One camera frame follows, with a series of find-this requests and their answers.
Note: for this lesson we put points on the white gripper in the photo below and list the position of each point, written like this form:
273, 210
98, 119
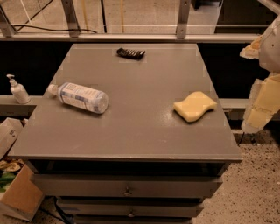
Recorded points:
271, 52

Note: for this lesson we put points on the yellow wavy sponge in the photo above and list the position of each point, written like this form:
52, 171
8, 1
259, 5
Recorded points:
194, 106

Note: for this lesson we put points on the black rxbar chocolate wrapper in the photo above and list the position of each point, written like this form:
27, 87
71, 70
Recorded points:
130, 54

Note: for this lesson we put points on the grey drawer cabinet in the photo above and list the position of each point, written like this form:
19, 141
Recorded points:
139, 134

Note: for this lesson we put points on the clear plastic bottle lying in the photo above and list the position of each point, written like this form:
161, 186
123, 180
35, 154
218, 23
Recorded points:
80, 97

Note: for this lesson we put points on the middle grey drawer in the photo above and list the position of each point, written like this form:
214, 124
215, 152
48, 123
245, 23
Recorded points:
131, 207

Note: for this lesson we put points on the grey drawer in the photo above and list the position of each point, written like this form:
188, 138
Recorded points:
131, 207
127, 186

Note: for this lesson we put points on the top grey drawer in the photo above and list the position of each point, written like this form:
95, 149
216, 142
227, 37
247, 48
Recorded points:
127, 186

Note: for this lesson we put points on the white pump dispenser bottle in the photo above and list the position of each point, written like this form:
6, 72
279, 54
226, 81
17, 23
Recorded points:
18, 90

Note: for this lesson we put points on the white cardboard box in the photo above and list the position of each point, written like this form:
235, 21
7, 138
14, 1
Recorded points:
10, 129

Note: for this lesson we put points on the brown cardboard box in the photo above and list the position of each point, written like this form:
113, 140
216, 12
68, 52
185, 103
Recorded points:
22, 198

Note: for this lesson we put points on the metal railing frame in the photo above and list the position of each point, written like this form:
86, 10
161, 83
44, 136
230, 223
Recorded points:
67, 20

